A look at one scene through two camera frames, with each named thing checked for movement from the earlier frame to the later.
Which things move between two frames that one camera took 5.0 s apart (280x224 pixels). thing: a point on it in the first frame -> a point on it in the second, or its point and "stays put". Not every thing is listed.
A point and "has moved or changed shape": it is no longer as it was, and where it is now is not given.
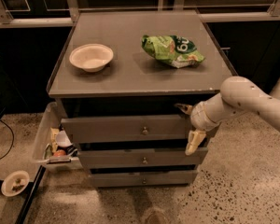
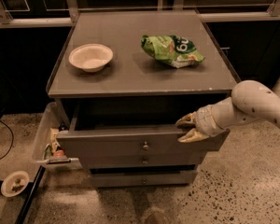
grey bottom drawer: x=143 y=178 stays put
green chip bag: x=174 y=49 stays put
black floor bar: x=28 y=194 stays put
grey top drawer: x=128 y=126 has moved or changed shape
